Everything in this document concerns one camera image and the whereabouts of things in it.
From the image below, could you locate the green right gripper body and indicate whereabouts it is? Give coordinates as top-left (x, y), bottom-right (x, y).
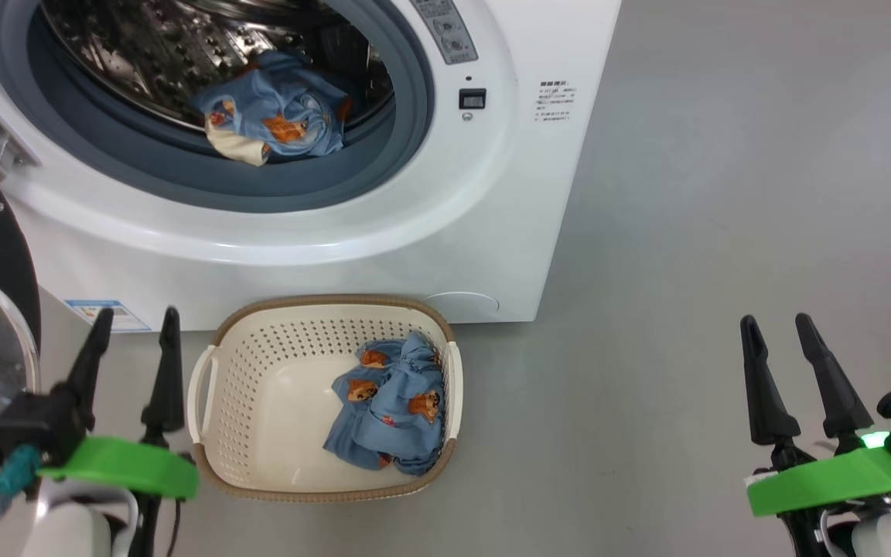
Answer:
top-left (746, 444), bottom-right (891, 557)

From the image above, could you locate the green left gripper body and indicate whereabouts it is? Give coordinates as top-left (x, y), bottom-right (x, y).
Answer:
top-left (37, 436), bottom-right (200, 557)

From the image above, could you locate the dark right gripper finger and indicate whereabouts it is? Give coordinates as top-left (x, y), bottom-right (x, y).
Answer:
top-left (794, 313), bottom-right (876, 439)
top-left (739, 315), bottom-right (802, 446)

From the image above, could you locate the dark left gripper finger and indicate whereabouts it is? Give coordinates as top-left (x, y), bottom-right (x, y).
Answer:
top-left (51, 307), bottom-right (115, 431)
top-left (141, 306), bottom-right (186, 446)

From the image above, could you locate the blue bear-print garment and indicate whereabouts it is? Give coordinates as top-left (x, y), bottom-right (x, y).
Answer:
top-left (323, 331), bottom-right (446, 476)

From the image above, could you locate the blue patterned garment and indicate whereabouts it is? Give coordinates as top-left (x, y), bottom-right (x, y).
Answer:
top-left (190, 50), bottom-right (353, 167)

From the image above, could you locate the white front-load washing machine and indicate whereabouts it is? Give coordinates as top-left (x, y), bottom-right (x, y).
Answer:
top-left (0, 0), bottom-right (623, 332)

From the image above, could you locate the blue energy label sticker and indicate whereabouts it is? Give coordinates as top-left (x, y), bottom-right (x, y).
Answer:
top-left (65, 299), bottom-right (152, 333)

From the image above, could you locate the cream laundry basket brown rim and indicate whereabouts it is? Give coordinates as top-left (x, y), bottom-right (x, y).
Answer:
top-left (187, 294), bottom-right (464, 504)

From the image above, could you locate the round white filter cover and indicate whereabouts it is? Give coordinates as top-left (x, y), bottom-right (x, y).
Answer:
top-left (422, 292), bottom-right (500, 320)

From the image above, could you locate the grey warning sticker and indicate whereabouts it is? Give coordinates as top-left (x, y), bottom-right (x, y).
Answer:
top-left (411, 0), bottom-right (480, 65)

